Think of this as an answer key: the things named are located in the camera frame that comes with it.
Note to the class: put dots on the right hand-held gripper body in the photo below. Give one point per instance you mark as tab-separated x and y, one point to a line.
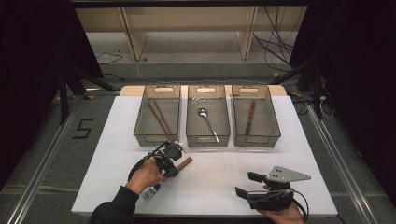
274	199

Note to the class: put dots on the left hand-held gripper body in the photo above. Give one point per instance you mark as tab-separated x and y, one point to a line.
172	151

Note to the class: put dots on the transparent grey plastic bin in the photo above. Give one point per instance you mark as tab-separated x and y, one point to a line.
158	124
264	119
214	112

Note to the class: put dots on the brown wooden chopstick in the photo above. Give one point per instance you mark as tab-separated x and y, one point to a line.
157	117
163	116

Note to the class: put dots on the metal spoon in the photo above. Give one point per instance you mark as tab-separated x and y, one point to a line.
202	112

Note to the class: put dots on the person's left hand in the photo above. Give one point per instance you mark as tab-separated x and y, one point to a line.
144	177

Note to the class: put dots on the person's right hand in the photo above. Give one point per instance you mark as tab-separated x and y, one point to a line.
286	217

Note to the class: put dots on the black metal stand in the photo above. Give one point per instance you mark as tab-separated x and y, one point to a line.
317	93
63	99

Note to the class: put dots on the light wooden shelf unit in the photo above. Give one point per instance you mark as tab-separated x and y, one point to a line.
137	40

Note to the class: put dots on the black curtain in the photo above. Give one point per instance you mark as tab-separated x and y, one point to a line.
361	77
31	77

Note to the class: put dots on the metal floor rail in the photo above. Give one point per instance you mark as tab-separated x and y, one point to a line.
40	174
342	174

